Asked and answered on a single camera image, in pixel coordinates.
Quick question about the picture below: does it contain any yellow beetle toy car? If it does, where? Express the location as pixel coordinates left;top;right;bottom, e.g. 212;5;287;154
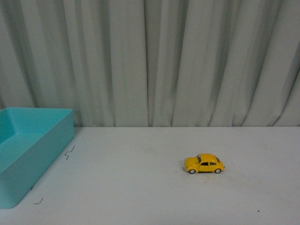
183;153;225;174

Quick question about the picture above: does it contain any grey pleated curtain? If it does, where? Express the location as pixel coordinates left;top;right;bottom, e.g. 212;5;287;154
0;0;300;127

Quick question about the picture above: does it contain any turquoise plastic storage box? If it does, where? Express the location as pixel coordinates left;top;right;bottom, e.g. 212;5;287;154
0;107;75;209

